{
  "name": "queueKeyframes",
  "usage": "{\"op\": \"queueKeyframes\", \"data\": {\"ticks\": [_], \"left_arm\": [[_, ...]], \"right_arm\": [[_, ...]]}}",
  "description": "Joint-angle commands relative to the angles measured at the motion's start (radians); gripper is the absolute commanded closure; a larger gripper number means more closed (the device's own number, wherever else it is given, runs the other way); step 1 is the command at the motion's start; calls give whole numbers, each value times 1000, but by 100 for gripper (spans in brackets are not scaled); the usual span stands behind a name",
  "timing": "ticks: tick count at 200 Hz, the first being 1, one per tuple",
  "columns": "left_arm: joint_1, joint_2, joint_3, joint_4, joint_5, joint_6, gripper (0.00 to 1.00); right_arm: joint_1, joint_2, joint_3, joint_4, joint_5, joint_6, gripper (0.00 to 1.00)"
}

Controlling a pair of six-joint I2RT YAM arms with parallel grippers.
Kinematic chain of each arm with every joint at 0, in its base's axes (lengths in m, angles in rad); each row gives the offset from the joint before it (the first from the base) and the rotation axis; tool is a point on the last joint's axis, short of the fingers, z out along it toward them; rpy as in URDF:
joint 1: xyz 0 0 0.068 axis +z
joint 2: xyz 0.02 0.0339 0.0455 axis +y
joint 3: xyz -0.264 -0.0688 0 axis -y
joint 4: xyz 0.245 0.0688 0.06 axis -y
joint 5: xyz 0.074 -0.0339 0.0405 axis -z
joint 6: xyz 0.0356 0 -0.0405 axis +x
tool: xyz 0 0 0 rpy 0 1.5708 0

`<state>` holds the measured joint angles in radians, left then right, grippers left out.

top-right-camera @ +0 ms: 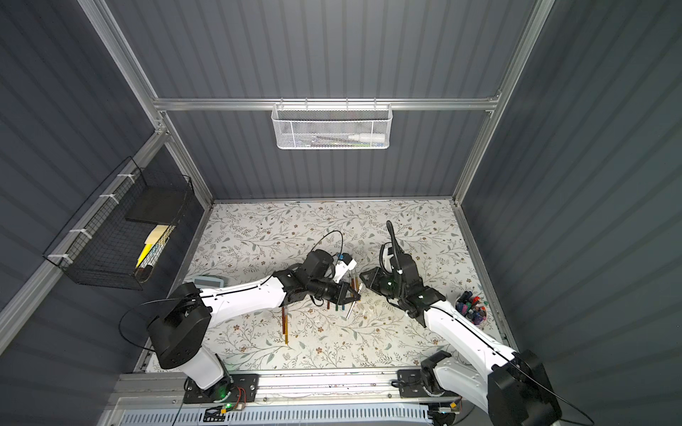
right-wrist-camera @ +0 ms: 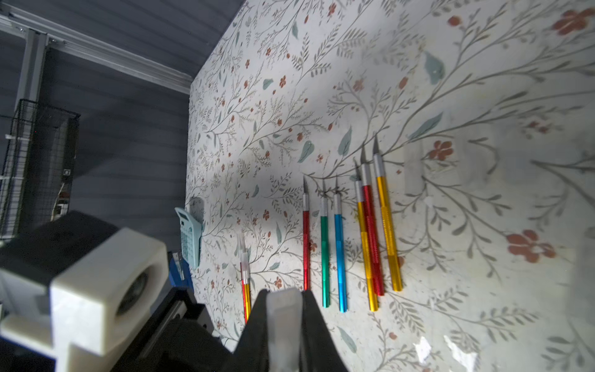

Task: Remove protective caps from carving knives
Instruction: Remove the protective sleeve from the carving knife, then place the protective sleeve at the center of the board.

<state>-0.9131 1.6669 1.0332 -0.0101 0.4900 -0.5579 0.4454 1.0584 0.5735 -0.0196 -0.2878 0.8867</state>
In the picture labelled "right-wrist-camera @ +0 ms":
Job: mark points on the gold carving knife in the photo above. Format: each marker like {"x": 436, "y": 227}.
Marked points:
{"x": 361, "y": 213}
{"x": 247, "y": 304}
{"x": 386, "y": 215}

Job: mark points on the black wire mesh basket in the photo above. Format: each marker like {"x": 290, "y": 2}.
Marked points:
{"x": 38, "y": 169}

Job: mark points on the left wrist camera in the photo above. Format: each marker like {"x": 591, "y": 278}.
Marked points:
{"x": 78, "y": 290}

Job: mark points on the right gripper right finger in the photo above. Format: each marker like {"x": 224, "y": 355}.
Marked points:
{"x": 317, "y": 349}

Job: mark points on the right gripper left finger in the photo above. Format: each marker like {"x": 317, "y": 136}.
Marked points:
{"x": 251, "y": 352}

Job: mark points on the blue stapler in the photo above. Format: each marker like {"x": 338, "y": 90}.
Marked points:
{"x": 179, "y": 271}

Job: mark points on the clear protective cap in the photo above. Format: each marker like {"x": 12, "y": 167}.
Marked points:
{"x": 413, "y": 168}
{"x": 284, "y": 324}

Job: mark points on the green carving knife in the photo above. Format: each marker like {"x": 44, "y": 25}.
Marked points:
{"x": 326, "y": 300}

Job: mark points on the dark red carving knife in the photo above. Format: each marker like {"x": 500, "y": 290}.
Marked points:
{"x": 242, "y": 247}

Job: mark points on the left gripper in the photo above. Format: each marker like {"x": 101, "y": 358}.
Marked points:
{"x": 177, "y": 337}

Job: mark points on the blue carving knife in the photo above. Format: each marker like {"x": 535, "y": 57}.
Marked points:
{"x": 340, "y": 251}

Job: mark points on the light blue calculator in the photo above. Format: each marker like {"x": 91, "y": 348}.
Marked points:
{"x": 191, "y": 231}

